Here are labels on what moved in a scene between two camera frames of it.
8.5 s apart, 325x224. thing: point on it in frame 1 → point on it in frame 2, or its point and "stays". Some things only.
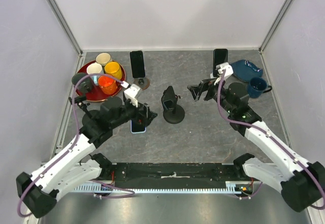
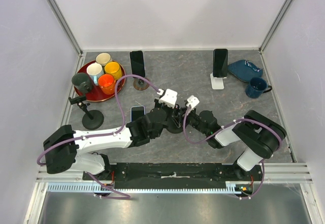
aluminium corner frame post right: [285, 5] stays
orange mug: [108, 85] stays
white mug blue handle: [94, 68] stays
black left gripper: [148, 115] → [159, 104]
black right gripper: [196, 90] → [188, 115]
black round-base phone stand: [91, 117] stays
